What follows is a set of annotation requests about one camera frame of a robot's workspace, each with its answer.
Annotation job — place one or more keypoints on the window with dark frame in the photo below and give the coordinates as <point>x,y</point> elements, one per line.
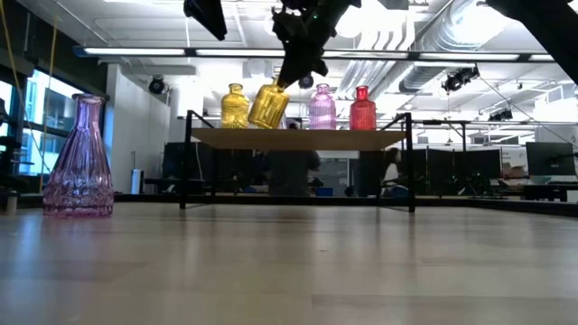
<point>68,135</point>

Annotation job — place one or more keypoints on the long ceiling light rail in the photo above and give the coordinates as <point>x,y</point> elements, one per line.
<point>135,51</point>

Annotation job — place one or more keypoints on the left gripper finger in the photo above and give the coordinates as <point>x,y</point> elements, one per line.
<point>207,15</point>

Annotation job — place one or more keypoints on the wooden shelf with black legs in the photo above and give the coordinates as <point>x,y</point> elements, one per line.
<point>298,139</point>

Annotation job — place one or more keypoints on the small red glass bottle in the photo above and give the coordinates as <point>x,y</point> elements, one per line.
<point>362,113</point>

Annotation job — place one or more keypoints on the purple ribbed glass bottle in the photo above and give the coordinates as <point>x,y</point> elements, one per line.
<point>322,110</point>

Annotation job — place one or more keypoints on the silver ventilation duct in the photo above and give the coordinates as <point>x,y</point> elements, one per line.
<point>433,45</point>

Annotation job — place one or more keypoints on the person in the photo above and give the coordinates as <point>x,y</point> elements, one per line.
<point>291,173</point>
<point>392,173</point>

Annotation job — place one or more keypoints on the black computer monitor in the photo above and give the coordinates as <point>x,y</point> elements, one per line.
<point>551,158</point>

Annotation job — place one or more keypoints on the large yellow ribbed glass jar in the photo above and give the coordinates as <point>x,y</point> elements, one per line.
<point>268,108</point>

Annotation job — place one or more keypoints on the small yellow glass bottle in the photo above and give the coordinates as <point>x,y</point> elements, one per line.
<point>232,110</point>

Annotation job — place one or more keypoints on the blue round object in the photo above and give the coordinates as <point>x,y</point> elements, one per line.
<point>399,192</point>

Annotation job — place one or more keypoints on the white cylindrical bin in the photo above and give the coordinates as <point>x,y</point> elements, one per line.
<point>137,181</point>

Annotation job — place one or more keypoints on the purple conical glass vase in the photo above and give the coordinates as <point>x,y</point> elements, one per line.
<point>79,180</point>

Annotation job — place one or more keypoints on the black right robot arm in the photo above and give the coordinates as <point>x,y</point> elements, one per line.
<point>542,22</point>

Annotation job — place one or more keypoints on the black background desk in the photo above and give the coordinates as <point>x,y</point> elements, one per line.
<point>546,192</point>

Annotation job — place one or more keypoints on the small blue box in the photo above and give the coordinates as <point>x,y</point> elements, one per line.
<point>324,192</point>

